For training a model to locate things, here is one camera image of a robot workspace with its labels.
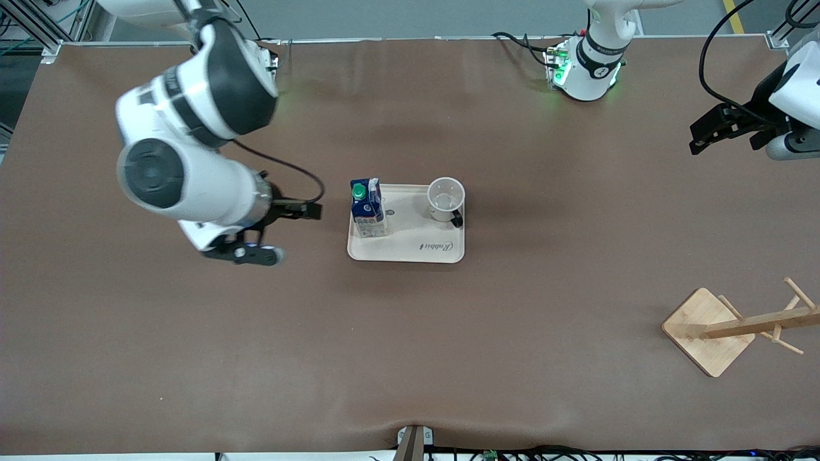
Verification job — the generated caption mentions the blue milk carton green cap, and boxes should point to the blue milk carton green cap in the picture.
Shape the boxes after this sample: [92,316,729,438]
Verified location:
[350,177,390,239]

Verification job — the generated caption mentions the white smiley face mug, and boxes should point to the white smiley face mug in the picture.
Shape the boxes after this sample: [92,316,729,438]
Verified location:
[427,177,466,229]

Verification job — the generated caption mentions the white rabbit print tray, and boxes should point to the white rabbit print tray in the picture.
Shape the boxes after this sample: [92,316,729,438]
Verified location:
[347,184,466,264]

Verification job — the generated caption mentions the brown table mat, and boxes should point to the brown table mat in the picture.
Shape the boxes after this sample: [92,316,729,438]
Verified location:
[0,35,820,457]

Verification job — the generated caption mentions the wooden mug rack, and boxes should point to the wooden mug rack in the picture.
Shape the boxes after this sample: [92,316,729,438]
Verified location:
[661,277,820,378]

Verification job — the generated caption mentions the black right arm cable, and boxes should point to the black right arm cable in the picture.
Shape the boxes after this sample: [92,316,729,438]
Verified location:
[227,140,325,207]

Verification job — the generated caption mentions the aluminium frame post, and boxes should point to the aluminium frame post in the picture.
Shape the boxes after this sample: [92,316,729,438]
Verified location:
[10,0,65,58]
[767,10,805,51]

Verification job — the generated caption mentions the black base cable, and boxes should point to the black base cable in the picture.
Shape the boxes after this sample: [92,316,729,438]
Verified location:
[492,31,553,65]
[234,0,283,45]

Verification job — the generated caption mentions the metal table edge bracket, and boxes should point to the metal table edge bracket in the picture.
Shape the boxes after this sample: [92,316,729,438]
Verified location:
[396,424,434,461]

